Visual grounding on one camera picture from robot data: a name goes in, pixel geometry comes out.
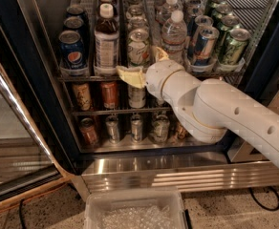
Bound middle blue pepsi can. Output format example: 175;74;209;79
63;16;87;39

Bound black floor cable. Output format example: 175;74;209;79
247;186;279;213

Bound rear blue pepsi can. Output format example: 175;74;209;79
66;4;89;24

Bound tan can middle shelf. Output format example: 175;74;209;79
72;83;92;111

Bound front brown tea bottle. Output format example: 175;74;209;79
95;3;119;68

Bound clear plastic bin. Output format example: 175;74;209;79
83;188;189;229

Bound brown can bottom shelf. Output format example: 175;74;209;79
79;117;99;146

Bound clear water bottle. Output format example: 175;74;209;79
161;10;187;64
158;0;182;25

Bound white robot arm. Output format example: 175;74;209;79
117;47;279;168

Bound open glass fridge door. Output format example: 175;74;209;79
0;62;72;209

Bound front blue red bull can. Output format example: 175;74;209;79
191;26;219;66

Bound green soda can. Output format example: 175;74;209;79
219;28;250;65
216;15;241;50

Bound stainless steel fridge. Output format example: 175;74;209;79
0;0;279;197

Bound front blue pepsi can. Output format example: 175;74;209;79
58;30;86;70

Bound silver can shelf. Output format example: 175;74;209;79
106;115;120;143
131;114;143;142

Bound orange can middle shelf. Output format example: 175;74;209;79
100;81;118;109

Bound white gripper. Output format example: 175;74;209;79
116;46;184;99

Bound white green can bottom shelf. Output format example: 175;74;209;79
151;114;170;143

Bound front clear water bottle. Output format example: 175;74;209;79
161;10;187;64

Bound front green soda can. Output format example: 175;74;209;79
219;28;250;65

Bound gold can bottom shelf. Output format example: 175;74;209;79
173;121;188;140

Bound blue pepsi can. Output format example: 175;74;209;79
66;4;89;24
63;16;87;39
58;30;86;70

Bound white green 7up can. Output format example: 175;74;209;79
127;28;150;67

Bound white can middle shelf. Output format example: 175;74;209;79
128;85;146;109

